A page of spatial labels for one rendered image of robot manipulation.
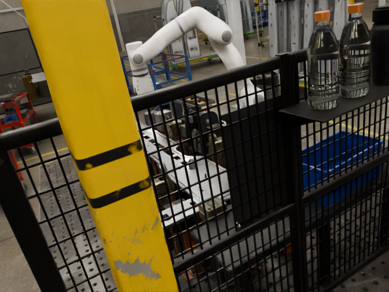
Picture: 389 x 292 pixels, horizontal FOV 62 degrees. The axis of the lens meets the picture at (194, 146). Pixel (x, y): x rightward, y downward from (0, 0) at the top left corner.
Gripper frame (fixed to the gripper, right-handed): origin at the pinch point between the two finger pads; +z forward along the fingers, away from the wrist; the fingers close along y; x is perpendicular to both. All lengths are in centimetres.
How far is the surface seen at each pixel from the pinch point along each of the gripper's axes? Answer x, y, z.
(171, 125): -6.7, -14.7, 19.5
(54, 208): -39, 61, 57
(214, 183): 59, 2, 26
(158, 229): 116, 50, -9
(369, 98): 120, -3, -18
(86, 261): 26, 57, 56
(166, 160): 21.0, 5.3, 26.4
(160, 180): 46, 21, 22
